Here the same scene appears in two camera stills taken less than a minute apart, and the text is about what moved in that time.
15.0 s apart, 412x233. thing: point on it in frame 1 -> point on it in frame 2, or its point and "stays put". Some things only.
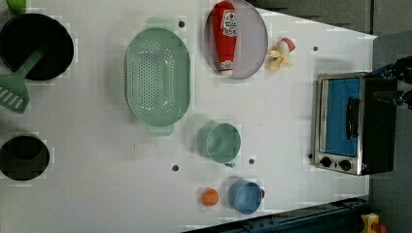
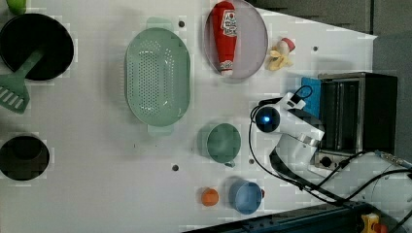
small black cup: [24, 157] stays put
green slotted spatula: [14, 90] stays put
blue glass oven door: [340, 116] -> [313, 102]
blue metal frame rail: [343, 216] stays put
